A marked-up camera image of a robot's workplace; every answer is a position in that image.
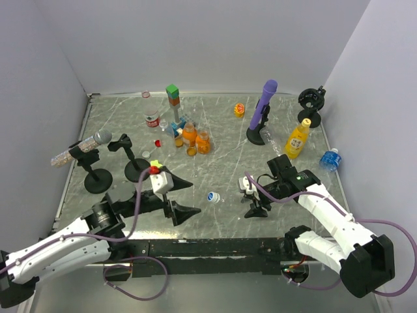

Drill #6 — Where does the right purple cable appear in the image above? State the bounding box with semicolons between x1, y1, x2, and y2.
244;172;417;297

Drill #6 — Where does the yellow juice bottle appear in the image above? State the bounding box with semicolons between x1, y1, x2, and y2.
285;118;311;159

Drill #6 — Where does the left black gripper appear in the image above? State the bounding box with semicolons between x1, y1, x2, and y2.
122;173;201;224

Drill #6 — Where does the purple microphone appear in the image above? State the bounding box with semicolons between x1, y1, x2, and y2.
249;80;278;130

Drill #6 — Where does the orange cap front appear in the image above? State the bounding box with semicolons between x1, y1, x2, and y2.
186;147;197;157

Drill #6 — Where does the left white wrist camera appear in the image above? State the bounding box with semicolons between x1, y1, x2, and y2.
149;166;174;194

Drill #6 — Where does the black stand holding microphone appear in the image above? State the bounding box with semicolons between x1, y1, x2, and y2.
68;141;113;194

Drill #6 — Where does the small clear bottle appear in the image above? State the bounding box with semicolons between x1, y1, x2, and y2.
159;119;174;138

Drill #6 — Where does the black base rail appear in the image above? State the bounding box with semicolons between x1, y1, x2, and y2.
101;237;303;278

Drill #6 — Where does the red label water bottle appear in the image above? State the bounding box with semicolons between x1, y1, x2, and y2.
141;91;160;128

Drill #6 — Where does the colourful block tower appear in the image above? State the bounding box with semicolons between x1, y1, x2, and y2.
165;84;196;138

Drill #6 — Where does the white blue bottle cap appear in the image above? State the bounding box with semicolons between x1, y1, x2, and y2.
207;192;221;203

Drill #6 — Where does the clear plastic bottle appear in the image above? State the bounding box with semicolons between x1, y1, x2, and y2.
259;127;283;157

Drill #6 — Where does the blue label water bottle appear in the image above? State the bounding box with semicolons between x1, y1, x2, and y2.
319;148;341;172

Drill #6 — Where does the purple cable loop below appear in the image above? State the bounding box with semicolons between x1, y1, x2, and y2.
102;254;170;300

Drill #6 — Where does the black ring stand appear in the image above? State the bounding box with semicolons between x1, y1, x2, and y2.
297;85;326;128

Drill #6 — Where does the tall orange bottle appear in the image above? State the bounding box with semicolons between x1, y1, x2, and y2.
182;122;197;147

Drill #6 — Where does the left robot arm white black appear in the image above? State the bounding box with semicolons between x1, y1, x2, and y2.
1;166;201;308

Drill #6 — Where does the lime green block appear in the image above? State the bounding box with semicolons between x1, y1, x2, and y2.
150;160;162;168

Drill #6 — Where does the yellow orange toy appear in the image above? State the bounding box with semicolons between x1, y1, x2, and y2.
234;103;245;118

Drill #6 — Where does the silver glitter microphone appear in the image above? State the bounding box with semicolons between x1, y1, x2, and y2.
50;128;112;168

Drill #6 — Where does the short orange bottle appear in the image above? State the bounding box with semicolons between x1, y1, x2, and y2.
195;130;211;154

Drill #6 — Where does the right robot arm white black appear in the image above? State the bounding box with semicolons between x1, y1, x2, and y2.
238;155;395;298

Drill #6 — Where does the empty black microphone stand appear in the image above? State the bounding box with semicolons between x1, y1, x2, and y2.
108;134;151;183

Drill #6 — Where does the black microphone stand centre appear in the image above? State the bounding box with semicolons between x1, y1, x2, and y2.
246;103;270;145

